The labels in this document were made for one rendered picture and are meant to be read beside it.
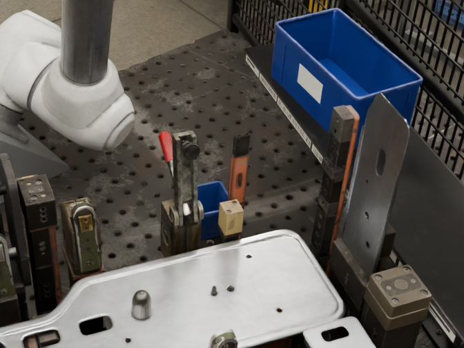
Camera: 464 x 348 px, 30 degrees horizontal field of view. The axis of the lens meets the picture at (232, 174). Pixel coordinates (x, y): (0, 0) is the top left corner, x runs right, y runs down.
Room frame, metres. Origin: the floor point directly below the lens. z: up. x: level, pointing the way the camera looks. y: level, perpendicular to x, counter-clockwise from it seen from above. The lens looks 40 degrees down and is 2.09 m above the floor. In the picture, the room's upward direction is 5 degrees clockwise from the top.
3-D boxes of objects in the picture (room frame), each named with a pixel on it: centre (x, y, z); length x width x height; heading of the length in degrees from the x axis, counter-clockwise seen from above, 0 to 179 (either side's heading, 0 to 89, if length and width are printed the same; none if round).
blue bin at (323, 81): (1.51, -0.21, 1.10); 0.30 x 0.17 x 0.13; 32
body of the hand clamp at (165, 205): (1.12, 0.08, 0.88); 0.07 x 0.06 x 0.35; 25
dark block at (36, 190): (1.07, 0.32, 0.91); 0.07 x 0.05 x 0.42; 25
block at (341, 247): (1.08, -0.23, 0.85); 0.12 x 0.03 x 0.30; 25
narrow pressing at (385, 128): (1.08, -0.23, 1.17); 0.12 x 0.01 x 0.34; 25
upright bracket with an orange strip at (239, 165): (1.16, -0.01, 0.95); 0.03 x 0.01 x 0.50; 115
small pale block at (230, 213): (1.12, 0.00, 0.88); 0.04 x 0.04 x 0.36; 25
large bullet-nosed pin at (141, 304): (0.92, 0.13, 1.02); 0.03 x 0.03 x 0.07
